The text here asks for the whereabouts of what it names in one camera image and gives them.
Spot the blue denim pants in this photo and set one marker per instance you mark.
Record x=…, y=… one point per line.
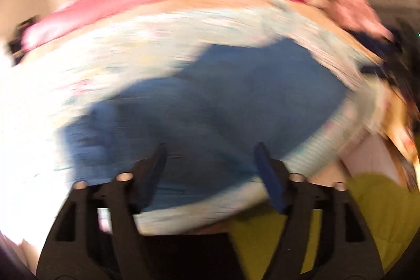
x=213, y=96

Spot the tan bed blanket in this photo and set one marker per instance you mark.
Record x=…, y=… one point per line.
x=203, y=2

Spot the yellow-green clothing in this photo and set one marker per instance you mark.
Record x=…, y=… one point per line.
x=377, y=211

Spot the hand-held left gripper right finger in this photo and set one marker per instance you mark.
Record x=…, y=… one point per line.
x=267, y=175

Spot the pink patterned cloth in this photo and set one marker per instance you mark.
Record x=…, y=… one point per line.
x=357, y=14

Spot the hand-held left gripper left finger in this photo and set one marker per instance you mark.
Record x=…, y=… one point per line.
x=157, y=165

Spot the light blue cartoon printed blanket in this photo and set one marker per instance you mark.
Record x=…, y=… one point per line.
x=115, y=43

